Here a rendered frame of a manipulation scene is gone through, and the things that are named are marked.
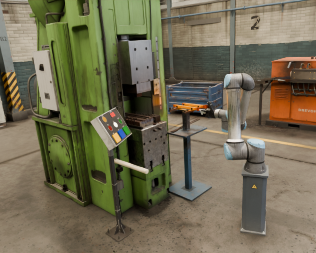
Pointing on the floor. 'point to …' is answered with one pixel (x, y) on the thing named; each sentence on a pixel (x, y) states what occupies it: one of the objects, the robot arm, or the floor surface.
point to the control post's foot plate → (125, 231)
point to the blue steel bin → (195, 94)
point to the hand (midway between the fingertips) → (200, 109)
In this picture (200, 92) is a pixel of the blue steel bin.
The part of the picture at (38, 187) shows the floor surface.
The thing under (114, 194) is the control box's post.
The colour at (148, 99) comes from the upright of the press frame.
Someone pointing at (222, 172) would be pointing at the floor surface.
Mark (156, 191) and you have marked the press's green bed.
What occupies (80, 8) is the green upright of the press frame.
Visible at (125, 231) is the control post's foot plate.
